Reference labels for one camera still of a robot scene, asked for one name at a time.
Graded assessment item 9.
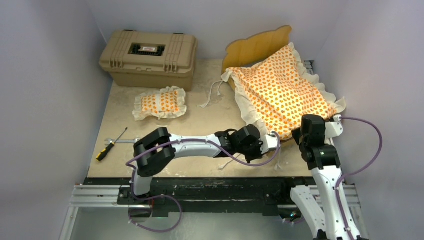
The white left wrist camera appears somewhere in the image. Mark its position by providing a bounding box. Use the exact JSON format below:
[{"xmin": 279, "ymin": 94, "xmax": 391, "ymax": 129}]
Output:
[{"xmin": 260, "ymin": 132, "xmax": 280, "ymax": 155}]

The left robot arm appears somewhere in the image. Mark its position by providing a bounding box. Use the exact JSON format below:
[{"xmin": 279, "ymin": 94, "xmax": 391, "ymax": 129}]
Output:
[{"xmin": 129, "ymin": 124, "xmax": 277, "ymax": 205}]

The wooden pet bed frame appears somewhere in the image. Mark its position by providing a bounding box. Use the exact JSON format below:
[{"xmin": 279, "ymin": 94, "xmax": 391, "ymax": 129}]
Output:
[{"xmin": 221, "ymin": 25, "xmax": 335, "ymax": 157}]

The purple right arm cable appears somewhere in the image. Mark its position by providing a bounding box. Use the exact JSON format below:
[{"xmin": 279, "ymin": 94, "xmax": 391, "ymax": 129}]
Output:
[{"xmin": 283, "ymin": 116, "xmax": 383, "ymax": 240}]

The silver open-end wrench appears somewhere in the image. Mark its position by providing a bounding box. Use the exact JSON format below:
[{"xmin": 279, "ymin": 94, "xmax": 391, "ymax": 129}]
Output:
[{"xmin": 104, "ymin": 138, "xmax": 140, "ymax": 146}]

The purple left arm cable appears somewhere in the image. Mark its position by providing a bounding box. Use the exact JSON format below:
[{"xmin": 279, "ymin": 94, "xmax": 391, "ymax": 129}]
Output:
[{"xmin": 125, "ymin": 131, "xmax": 282, "ymax": 233}]

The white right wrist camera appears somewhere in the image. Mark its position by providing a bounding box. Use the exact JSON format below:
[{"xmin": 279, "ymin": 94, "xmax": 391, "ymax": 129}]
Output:
[{"xmin": 325, "ymin": 114, "xmax": 344, "ymax": 139}]

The small orange patterned pillow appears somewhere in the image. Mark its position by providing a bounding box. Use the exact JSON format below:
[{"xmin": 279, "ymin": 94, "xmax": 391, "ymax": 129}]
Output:
[{"xmin": 132, "ymin": 86, "xmax": 187, "ymax": 121}]

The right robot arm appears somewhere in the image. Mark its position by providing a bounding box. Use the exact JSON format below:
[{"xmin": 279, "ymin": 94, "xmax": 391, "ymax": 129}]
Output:
[{"xmin": 280, "ymin": 114, "xmax": 363, "ymax": 240}]

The yellow black screwdriver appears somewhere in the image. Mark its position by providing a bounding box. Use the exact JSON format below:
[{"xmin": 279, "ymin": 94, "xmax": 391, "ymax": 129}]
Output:
[{"xmin": 96, "ymin": 127, "xmax": 128, "ymax": 162}]

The tan plastic tool case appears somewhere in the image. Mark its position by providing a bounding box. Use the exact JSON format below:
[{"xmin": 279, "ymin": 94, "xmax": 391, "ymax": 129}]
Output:
[{"xmin": 99, "ymin": 30, "xmax": 198, "ymax": 92}]

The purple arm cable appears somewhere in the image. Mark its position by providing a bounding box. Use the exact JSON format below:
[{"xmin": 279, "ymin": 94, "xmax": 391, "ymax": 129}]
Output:
[
  {"xmin": 283, "ymin": 116, "xmax": 383, "ymax": 240},
  {"xmin": 125, "ymin": 131, "xmax": 282, "ymax": 233}
]

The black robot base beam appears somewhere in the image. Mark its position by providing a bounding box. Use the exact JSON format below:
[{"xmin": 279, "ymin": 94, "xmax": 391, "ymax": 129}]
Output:
[{"xmin": 84, "ymin": 177, "xmax": 315, "ymax": 217}]

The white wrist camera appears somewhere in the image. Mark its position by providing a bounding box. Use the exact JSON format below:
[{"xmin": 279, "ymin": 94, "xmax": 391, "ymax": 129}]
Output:
[
  {"xmin": 260, "ymin": 132, "xmax": 280, "ymax": 155},
  {"xmin": 325, "ymin": 114, "xmax": 344, "ymax": 139}
]

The orange patterned white blanket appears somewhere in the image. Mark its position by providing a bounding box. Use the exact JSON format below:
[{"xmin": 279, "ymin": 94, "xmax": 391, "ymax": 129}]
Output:
[{"xmin": 219, "ymin": 43, "xmax": 347, "ymax": 141}]

